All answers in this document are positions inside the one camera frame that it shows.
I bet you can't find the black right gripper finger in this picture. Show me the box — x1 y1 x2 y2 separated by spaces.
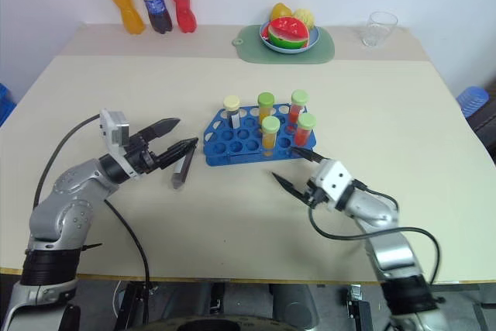
290 147 331 164
271 171 312 203

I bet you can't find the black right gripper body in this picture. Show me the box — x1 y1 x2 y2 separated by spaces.
303 178 331 210

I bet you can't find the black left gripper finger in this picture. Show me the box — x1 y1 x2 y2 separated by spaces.
136 117 181 143
156 137 200 171

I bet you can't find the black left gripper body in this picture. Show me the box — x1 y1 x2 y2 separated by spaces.
125 132 163 178

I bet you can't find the loose grey test tube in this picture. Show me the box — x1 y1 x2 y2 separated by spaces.
170 143 197 191

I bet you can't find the blue test tube rack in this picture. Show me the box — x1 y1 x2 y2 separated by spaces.
201 102 319 168

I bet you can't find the red tube green cap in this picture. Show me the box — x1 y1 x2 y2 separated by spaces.
288 89 310 123
294 112 318 148

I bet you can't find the orange tube green cap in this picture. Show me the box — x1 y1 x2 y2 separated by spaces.
257 91 276 123
260 116 281 156

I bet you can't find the clear tube pale yellow cap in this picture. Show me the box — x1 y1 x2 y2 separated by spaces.
223 95 243 131

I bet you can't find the light blue plate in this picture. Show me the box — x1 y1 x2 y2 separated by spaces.
258 22 322 54

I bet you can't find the grey cylinder under table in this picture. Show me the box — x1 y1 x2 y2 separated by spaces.
270 283 320 330

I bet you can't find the green cutting board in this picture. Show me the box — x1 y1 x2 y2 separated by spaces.
232 23 336 66

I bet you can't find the toy watermelon half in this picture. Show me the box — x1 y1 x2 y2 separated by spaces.
267 16 312 50

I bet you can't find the blue plastic crate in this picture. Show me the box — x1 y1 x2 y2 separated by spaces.
0 82 17 127

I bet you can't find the clear drinking glass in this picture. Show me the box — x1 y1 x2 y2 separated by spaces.
361 11 399 50

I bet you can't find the yellow toy pear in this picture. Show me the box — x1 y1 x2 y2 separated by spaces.
270 2 294 22

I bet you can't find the blue plastic stool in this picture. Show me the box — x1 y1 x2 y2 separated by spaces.
456 85 491 117

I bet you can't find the dark brown seat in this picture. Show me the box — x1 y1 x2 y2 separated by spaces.
469 85 496 156

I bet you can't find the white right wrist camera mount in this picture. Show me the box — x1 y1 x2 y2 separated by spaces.
308 158 356 212

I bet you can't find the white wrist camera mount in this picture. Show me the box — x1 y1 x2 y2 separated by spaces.
98 109 137 181
308 158 356 212

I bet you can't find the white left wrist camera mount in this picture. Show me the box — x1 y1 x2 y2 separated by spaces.
98 109 137 181

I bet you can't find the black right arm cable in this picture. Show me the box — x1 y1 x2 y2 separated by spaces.
307 185 443 288

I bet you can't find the black cable under left arm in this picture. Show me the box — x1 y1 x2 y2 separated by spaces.
103 198 153 330

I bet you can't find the black table frame bracket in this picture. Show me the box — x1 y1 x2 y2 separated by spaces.
114 281 153 331
346 283 374 331

